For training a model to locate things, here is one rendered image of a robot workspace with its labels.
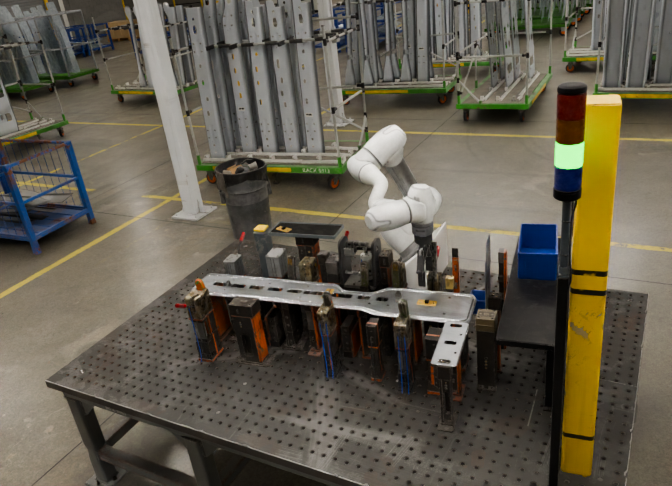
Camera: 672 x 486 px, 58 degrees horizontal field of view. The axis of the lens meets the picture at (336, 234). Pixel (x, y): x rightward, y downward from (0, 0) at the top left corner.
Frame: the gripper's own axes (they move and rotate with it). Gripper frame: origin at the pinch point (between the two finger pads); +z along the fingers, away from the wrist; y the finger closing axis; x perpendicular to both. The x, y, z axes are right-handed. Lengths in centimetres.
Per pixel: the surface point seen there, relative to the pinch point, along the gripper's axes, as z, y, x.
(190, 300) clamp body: 9, 24, -106
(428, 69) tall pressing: 65, -769, -175
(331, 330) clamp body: 19.4, 19.9, -38.3
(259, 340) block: 30, 19, -76
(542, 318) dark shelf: 10.7, 8.0, 48.0
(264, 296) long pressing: 14, 7, -76
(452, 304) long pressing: 13.7, -0.7, 10.8
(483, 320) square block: 8.4, 16.8, 26.5
